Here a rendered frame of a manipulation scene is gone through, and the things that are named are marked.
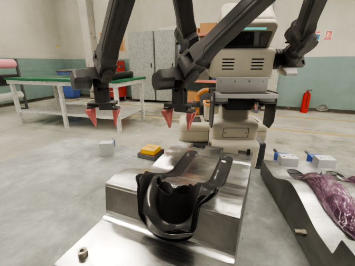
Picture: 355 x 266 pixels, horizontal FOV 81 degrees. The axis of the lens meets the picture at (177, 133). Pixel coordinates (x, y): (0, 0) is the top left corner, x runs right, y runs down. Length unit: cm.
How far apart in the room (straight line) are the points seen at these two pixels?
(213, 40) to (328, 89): 562
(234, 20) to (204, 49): 11
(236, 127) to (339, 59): 528
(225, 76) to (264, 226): 63
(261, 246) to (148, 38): 611
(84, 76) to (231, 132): 67
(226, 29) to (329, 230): 51
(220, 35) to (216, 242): 51
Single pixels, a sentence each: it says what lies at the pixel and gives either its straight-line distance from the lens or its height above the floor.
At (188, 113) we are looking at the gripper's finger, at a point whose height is 99.
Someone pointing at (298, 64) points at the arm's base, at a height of 115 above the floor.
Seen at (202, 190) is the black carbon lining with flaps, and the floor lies 92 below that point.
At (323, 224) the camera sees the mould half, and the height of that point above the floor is 88.
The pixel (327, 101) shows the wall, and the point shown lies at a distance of 622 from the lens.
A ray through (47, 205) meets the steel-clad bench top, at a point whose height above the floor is 80.
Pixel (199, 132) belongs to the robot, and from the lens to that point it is 126.
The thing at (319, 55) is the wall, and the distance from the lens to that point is 607.
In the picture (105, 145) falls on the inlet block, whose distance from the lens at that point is 87.
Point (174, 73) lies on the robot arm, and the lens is 70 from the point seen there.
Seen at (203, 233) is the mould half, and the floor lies 89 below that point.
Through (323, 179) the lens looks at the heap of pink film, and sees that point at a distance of 55.
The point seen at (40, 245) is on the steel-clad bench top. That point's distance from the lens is 56.
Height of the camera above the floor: 116
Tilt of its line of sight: 19 degrees down
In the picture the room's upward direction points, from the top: straight up
